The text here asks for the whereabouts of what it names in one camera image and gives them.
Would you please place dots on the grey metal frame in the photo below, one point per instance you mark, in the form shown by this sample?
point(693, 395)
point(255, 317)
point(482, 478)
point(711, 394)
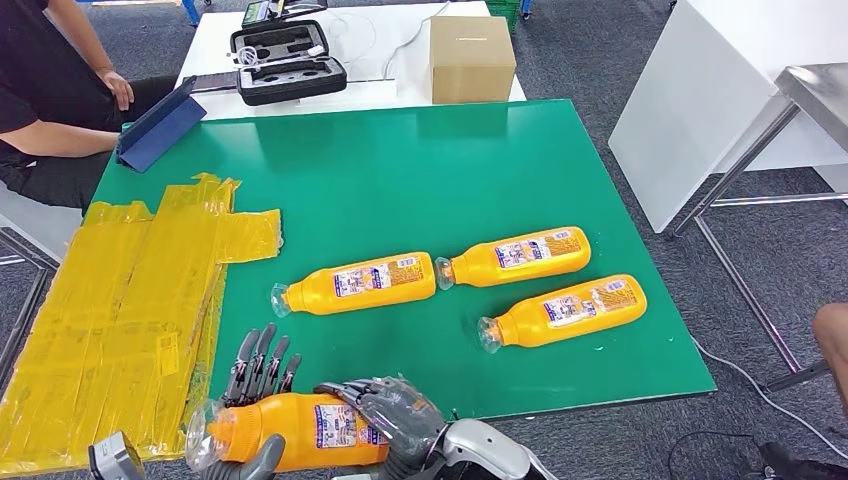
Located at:
point(30, 298)

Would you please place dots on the blue frame leg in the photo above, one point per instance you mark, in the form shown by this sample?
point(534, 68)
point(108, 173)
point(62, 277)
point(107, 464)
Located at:
point(191, 12)

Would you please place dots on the white board panel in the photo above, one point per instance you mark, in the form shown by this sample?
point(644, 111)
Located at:
point(689, 99)

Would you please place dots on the blue tablet case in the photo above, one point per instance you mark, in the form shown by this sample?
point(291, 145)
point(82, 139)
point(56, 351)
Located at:
point(159, 129)

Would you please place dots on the person's leg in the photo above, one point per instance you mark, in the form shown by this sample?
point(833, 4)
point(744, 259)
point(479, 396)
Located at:
point(833, 351)

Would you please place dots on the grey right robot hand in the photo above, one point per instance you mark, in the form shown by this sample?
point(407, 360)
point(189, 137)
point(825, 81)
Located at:
point(404, 417)

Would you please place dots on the black foam case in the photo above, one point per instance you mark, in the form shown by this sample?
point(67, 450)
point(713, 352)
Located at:
point(291, 83)

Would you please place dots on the small white adapter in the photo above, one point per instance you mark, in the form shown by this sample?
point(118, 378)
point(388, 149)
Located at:
point(316, 50)

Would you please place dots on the steel table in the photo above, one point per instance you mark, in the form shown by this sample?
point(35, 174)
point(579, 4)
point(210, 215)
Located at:
point(815, 86)

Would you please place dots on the person's left forearm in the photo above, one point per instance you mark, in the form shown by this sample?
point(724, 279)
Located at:
point(79, 33)

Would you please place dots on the blue metal rack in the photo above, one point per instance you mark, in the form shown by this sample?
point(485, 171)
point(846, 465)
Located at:
point(526, 8)

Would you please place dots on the dark tablet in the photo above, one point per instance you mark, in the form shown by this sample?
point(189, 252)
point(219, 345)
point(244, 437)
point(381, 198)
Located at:
point(215, 81)

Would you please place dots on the person's left hand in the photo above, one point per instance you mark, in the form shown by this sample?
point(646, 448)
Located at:
point(119, 89)

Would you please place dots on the green plastic crate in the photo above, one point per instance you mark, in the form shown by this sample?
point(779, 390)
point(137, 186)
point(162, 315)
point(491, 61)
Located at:
point(503, 13)

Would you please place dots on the white side table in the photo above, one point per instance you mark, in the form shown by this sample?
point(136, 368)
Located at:
point(384, 46)

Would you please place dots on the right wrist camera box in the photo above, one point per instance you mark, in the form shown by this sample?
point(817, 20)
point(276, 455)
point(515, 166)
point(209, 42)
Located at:
point(351, 477)

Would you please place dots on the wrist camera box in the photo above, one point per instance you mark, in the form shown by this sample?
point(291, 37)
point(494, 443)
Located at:
point(351, 477)
point(112, 460)

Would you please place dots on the person's right forearm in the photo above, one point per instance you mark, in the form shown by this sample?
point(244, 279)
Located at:
point(53, 140)

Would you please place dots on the orange detergent bottle clear cap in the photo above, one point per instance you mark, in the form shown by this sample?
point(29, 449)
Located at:
point(371, 281)
point(523, 255)
point(570, 311)
point(291, 430)

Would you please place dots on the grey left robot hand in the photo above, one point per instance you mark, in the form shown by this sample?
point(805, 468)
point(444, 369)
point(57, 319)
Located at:
point(262, 361)

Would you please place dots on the yellow taped sheet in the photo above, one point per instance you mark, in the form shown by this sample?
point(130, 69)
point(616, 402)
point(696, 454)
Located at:
point(112, 318)

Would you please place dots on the white bench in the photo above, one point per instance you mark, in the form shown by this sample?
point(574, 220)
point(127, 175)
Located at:
point(33, 222)

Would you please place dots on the black shoe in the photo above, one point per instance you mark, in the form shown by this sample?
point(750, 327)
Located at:
point(802, 464)

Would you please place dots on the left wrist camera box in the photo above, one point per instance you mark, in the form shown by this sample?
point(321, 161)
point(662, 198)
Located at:
point(112, 460)

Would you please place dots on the brown cardboard box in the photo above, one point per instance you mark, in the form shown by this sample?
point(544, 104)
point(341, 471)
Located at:
point(472, 63)

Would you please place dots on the person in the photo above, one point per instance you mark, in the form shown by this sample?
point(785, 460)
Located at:
point(40, 73)

